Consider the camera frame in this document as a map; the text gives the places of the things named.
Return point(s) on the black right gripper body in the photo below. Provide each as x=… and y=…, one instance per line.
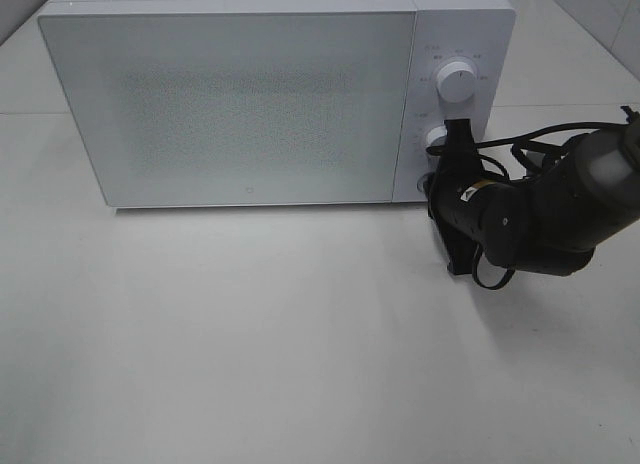
x=459, y=196

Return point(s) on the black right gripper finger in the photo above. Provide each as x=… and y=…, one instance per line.
x=453, y=231
x=457, y=148

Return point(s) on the white timer knob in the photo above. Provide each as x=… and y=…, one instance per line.
x=435, y=140

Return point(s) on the round white door button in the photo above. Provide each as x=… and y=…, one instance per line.
x=421, y=181

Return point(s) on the white microwave door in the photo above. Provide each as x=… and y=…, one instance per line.
x=196, y=110

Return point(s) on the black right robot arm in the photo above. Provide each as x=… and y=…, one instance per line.
x=540, y=202

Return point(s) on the upper white power knob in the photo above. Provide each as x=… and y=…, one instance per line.
x=456, y=80

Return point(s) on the white microwave oven body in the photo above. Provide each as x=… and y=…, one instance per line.
x=476, y=30

